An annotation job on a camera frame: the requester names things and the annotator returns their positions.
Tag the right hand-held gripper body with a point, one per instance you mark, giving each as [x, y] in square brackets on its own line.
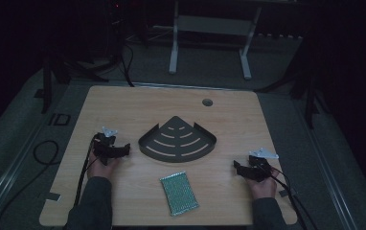
[258, 166]

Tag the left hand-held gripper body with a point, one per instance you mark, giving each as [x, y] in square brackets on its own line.
[106, 144]

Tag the person's right hand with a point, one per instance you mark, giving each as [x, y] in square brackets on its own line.
[263, 188]

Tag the person's left hand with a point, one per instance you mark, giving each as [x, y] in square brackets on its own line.
[101, 167]

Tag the dark metal corner shelf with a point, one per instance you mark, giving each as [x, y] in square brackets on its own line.
[177, 141]

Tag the green perforated rectangular board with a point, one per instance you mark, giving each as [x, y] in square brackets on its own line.
[179, 193]

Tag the black tripod stand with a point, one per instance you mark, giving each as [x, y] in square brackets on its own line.
[59, 73]
[305, 83]

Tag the white metal desk frame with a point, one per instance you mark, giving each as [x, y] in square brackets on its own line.
[212, 35]

